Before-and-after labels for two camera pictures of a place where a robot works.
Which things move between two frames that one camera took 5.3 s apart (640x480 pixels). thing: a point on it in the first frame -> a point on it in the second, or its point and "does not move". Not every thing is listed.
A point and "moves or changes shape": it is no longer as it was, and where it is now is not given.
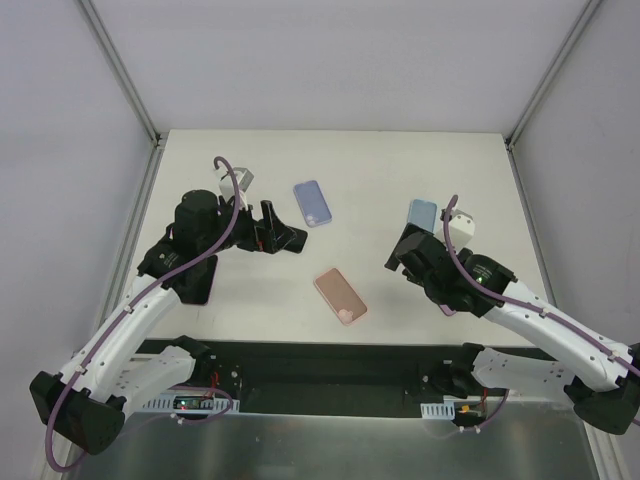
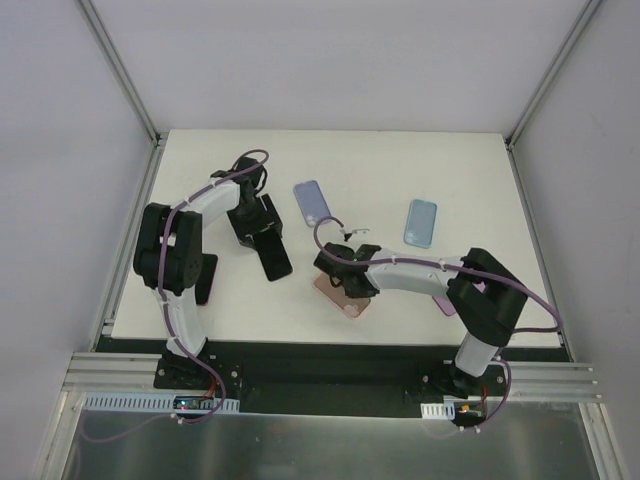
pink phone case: x=344 y=303 moves or changes shape
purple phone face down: x=446 y=310 does not move
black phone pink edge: x=194 y=285 does not move
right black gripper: x=403 y=248 -> x=345 y=282
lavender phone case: x=312 y=203 does not move
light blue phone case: x=423 y=214 does not move
